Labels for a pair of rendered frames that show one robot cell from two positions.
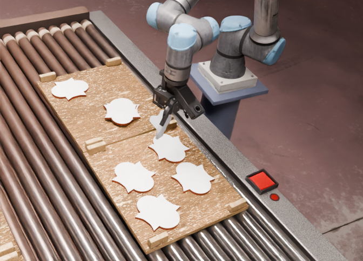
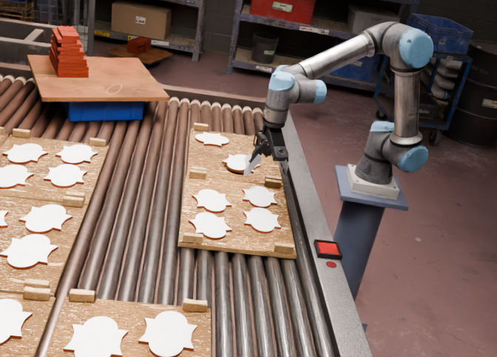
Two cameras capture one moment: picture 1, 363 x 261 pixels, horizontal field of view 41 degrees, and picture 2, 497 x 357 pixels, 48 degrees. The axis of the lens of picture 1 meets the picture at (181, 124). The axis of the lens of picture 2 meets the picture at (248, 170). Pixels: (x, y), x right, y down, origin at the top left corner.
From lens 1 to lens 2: 0.86 m
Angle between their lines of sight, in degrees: 29
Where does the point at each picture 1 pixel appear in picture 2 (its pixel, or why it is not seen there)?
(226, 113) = (360, 222)
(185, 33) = (281, 76)
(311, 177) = not seen: outside the picture
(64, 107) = (197, 147)
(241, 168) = (317, 236)
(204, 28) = (308, 83)
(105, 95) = (237, 151)
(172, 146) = (262, 196)
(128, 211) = (187, 216)
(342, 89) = not seen: outside the picture
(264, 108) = (464, 288)
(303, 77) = not seen: outside the picture
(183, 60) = (276, 101)
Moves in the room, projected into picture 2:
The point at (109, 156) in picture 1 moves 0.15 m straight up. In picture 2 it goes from (204, 184) to (210, 145)
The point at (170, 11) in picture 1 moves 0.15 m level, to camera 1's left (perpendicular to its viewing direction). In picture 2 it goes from (291, 70) to (254, 57)
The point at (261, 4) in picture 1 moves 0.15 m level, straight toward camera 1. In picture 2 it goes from (397, 100) to (375, 106)
